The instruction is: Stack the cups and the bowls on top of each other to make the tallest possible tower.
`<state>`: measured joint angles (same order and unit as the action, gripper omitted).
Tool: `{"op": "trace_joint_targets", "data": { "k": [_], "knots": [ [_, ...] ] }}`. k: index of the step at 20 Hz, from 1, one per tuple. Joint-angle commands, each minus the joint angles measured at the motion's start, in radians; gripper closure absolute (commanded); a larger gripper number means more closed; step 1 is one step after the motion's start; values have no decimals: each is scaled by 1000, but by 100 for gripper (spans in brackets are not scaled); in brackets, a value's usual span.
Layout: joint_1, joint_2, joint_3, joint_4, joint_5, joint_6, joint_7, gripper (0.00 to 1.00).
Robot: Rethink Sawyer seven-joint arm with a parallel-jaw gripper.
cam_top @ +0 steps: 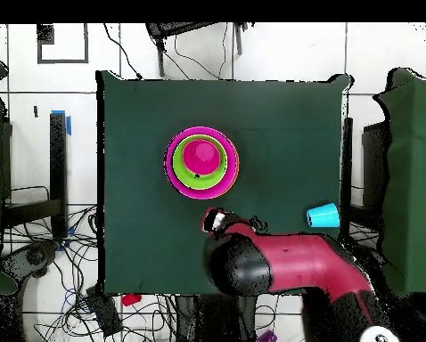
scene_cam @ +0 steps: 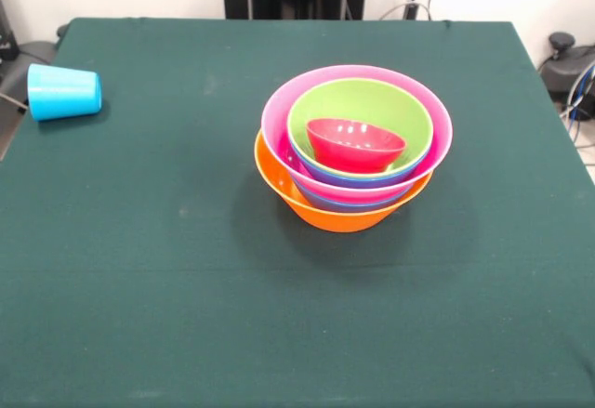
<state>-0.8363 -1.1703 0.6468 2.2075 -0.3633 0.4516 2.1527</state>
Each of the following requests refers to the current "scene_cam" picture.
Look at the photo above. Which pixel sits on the green plastic bowl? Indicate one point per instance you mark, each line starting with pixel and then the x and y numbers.
pixel 362 101

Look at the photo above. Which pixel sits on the blue plastic bowl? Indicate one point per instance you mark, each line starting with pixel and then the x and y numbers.
pixel 348 206
pixel 358 182

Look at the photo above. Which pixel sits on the black floor foot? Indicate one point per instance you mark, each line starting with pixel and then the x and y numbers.
pixel 567 69

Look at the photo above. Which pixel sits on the grey floor base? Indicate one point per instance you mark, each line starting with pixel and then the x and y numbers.
pixel 35 50

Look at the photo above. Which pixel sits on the blue plastic cup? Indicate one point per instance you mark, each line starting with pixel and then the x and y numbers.
pixel 60 92

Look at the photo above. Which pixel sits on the small red plastic bowl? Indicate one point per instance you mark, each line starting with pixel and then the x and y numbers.
pixel 348 152

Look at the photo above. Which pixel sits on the orange plastic bowl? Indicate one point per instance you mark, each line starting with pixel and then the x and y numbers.
pixel 334 219

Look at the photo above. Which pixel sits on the large pink plastic bowl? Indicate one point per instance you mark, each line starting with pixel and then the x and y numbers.
pixel 279 115

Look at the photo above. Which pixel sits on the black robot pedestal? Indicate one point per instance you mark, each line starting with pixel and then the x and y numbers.
pixel 7 41

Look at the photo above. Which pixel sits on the dark green tablecloth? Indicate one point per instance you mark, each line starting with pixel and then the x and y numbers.
pixel 139 240

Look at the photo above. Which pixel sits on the black power plug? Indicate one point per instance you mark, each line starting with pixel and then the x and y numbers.
pixel 411 10

